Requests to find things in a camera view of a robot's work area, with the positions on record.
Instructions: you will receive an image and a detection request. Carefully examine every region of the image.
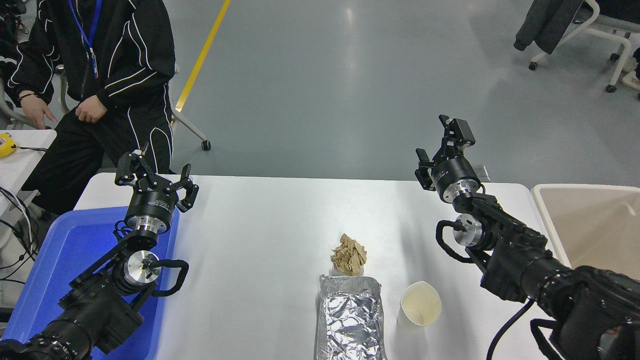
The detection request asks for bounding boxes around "person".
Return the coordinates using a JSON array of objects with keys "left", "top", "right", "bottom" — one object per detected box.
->
[{"left": 7, "top": 0, "right": 177, "bottom": 216}]

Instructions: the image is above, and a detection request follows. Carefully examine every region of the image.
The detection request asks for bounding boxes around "white chair with castor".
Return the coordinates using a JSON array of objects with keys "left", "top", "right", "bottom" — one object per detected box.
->
[{"left": 169, "top": 64, "right": 212, "bottom": 152}]

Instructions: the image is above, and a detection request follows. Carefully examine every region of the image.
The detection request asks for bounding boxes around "dark grey jacket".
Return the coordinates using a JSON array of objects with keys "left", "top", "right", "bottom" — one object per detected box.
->
[{"left": 514, "top": 0, "right": 586, "bottom": 55}]

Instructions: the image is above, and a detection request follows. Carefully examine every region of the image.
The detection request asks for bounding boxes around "crumpled tan paper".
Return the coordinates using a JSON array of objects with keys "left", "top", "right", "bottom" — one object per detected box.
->
[{"left": 330, "top": 233, "right": 368, "bottom": 277}]

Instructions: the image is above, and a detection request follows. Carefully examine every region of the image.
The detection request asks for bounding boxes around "large pale bin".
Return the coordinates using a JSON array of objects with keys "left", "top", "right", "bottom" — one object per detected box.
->
[{"left": 531, "top": 183, "right": 640, "bottom": 281}]

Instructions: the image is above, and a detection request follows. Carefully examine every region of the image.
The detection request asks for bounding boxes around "white paper cup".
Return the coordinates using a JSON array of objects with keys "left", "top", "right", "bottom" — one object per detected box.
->
[{"left": 397, "top": 281, "right": 443, "bottom": 328}]

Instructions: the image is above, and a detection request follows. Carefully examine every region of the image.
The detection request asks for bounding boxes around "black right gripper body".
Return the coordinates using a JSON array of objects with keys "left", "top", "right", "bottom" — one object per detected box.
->
[{"left": 431, "top": 156, "right": 482, "bottom": 198}]

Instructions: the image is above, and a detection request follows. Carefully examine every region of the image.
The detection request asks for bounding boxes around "silver foil tray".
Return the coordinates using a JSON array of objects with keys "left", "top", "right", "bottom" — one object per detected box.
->
[{"left": 314, "top": 274, "right": 388, "bottom": 360}]

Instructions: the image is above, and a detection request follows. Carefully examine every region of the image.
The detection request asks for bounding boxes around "blue plastic tray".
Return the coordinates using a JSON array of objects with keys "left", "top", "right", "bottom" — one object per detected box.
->
[{"left": 1, "top": 206, "right": 181, "bottom": 360}]

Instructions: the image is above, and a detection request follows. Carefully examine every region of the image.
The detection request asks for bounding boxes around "white side table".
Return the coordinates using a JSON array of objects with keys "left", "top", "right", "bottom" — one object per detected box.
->
[{"left": 0, "top": 130, "right": 57, "bottom": 216}]

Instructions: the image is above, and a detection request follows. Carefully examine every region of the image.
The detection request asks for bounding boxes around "person's right hand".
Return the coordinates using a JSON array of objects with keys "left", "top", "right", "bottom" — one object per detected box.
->
[{"left": 21, "top": 94, "right": 57, "bottom": 130}]

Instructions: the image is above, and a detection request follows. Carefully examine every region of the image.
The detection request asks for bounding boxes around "person's left hand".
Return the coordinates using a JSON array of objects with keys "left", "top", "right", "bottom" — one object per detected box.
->
[{"left": 75, "top": 95, "right": 108, "bottom": 124}]

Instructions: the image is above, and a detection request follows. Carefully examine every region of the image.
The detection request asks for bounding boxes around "black cable bundle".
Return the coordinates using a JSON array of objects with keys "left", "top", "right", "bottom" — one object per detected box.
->
[{"left": 0, "top": 186, "right": 42, "bottom": 286}]

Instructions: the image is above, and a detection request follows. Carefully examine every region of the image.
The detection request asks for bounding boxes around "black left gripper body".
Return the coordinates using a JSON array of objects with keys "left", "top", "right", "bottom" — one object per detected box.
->
[{"left": 124, "top": 182, "right": 180, "bottom": 227}]

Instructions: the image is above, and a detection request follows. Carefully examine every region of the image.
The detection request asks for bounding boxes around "blue lanyard with badge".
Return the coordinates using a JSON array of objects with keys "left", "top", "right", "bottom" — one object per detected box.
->
[{"left": 68, "top": 0, "right": 103, "bottom": 80}]

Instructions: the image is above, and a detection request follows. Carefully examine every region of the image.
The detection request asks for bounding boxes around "white wheeled chair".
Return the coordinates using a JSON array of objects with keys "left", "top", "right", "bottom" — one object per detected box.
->
[{"left": 529, "top": 0, "right": 640, "bottom": 93}]

